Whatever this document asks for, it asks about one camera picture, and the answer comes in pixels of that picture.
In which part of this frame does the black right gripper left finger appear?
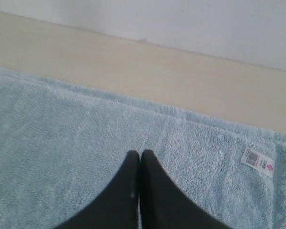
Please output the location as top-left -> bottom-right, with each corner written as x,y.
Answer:
56,150 -> 140,229

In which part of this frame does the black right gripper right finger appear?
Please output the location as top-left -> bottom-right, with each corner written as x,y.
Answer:
140,150 -> 229,229

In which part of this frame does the light blue fluffy towel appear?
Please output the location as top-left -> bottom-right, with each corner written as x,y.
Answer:
0,68 -> 286,229

